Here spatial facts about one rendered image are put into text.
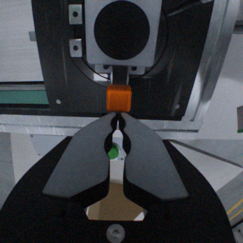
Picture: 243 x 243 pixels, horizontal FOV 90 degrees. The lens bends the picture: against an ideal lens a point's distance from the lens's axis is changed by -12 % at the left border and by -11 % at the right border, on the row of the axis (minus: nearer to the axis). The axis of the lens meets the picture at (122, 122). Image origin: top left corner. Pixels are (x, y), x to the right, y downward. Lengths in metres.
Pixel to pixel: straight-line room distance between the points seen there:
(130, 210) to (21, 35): 0.57
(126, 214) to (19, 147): 0.43
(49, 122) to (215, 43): 0.32
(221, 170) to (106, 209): 0.48
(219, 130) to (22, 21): 0.55
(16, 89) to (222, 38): 0.36
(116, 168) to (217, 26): 0.46
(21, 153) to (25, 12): 0.43
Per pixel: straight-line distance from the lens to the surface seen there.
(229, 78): 0.42
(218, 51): 0.26
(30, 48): 0.31
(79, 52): 0.18
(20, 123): 0.34
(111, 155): 0.30
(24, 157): 0.59
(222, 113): 0.46
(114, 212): 0.53
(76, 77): 0.22
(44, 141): 0.33
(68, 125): 0.29
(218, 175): 0.70
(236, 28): 0.31
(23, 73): 0.33
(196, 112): 0.29
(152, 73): 0.20
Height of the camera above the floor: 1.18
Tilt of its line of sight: 57 degrees down
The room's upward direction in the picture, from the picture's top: 179 degrees clockwise
